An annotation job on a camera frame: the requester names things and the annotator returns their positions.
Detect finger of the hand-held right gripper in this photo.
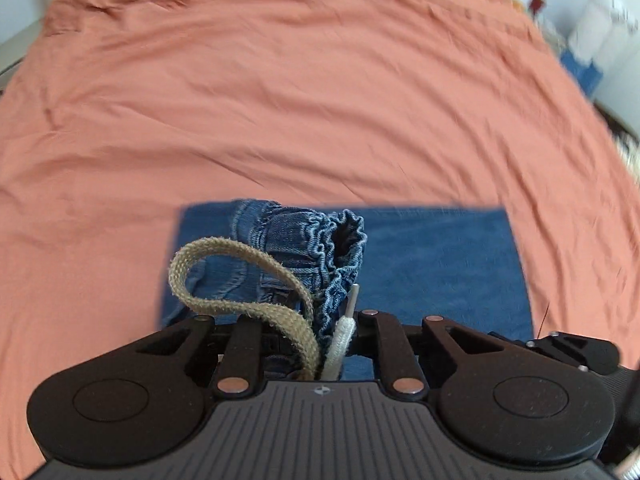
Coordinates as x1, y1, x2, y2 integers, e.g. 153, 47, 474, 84
487, 330, 621, 376

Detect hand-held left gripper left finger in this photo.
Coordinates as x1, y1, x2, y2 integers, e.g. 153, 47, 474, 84
132, 314, 266, 396

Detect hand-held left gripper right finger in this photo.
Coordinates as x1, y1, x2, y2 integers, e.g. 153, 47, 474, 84
359, 309, 503, 397

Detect blue denim pants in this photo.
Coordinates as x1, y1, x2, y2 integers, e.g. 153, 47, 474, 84
161, 199, 535, 383

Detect orange duvet cover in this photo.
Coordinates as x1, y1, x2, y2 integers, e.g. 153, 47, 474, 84
0, 0, 640, 476

